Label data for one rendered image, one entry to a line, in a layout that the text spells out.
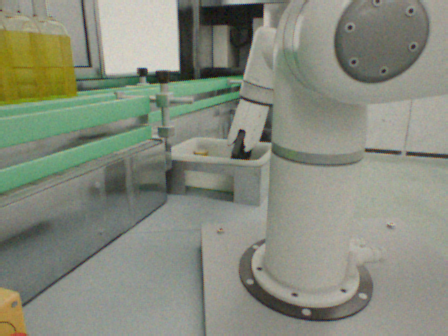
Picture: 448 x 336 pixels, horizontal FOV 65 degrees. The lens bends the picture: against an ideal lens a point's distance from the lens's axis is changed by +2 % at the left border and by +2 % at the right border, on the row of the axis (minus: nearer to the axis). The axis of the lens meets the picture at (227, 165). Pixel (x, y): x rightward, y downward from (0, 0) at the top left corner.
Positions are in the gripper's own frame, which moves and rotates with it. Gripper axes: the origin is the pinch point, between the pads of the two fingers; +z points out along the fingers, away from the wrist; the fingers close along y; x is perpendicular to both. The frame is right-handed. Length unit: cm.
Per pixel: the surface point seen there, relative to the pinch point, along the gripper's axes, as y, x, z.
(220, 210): 10.8, 1.3, 5.3
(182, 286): 34.4, 4.8, 4.4
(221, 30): -87, -44, -25
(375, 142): -349, 68, 50
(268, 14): -75, -21, -35
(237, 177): 6.4, 1.9, -0.5
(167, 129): 10.5, -13.0, -6.5
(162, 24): -39, -46, -23
